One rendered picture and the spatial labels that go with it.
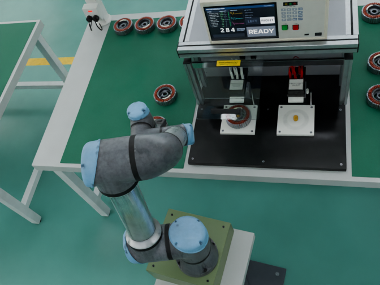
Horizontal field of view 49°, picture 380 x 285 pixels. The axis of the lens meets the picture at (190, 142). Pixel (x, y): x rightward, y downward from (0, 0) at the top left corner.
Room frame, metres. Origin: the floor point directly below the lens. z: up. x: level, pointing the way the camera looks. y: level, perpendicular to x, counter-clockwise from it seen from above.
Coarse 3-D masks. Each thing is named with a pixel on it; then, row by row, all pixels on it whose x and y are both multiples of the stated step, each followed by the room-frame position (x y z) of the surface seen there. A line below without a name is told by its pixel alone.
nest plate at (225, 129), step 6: (222, 120) 1.06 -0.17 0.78; (252, 120) 1.00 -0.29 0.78; (222, 126) 1.03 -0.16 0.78; (228, 126) 1.02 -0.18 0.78; (246, 126) 0.98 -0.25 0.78; (252, 126) 0.97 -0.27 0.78; (222, 132) 1.00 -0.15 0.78; (228, 132) 0.99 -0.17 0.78; (234, 132) 0.98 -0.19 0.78; (240, 132) 0.97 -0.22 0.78; (246, 132) 0.95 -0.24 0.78; (252, 132) 0.94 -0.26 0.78
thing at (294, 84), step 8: (296, 72) 1.05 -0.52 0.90; (304, 72) 1.04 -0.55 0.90; (288, 80) 1.01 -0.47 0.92; (296, 80) 1.00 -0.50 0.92; (304, 80) 1.00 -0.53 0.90; (288, 88) 0.98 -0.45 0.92; (296, 88) 0.96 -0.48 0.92; (304, 88) 0.96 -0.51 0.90; (288, 96) 0.97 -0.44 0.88; (296, 96) 0.95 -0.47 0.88; (304, 96) 0.94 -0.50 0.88
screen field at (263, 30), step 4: (248, 28) 1.11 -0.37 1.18; (252, 28) 1.10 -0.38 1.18; (256, 28) 1.10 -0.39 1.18; (260, 28) 1.09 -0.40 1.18; (264, 28) 1.08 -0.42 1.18; (268, 28) 1.07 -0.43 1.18; (272, 28) 1.07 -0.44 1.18; (248, 32) 1.11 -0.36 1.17; (252, 32) 1.10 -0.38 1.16; (256, 32) 1.10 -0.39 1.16; (260, 32) 1.09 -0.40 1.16; (264, 32) 1.08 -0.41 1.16; (268, 32) 1.08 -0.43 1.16; (272, 32) 1.07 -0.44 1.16; (248, 36) 1.11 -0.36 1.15; (252, 36) 1.11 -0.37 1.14; (256, 36) 1.10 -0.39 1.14
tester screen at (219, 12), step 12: (216, 12) 1.16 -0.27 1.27; (228, 12) 1.14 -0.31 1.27; (240, 12) 1.12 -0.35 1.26; (252, 12) 1.10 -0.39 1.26; (264, 12) 1.08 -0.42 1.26; (216, 24) 1.17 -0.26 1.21; (228, 24) 1.15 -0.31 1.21; (240, 24) 1.12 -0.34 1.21; (252, 24) 1.10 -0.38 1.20; (264, 24) 1.08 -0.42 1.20; (240, 36) 1.13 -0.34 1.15; (264, 36) 1.08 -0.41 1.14; (276, 36) 1.06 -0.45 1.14
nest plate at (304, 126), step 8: (280, 112) 0.98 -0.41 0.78; (288, 112) 0.96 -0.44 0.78; (296, 112) 0.95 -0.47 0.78; (304, 112) 0.93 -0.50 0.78; (312, 112) 0.92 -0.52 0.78; (280, 120) 0.94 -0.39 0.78; (288, 120) 0.92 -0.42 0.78; (304, 120) 0.89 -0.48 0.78; (312, 120) 0.88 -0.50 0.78; (280, 128) 0.90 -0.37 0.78; (288, 128) 0.89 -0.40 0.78; (296, 128) 0.87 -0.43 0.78; (304, 128) 0.86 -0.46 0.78; (312, 128) 0.84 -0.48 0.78
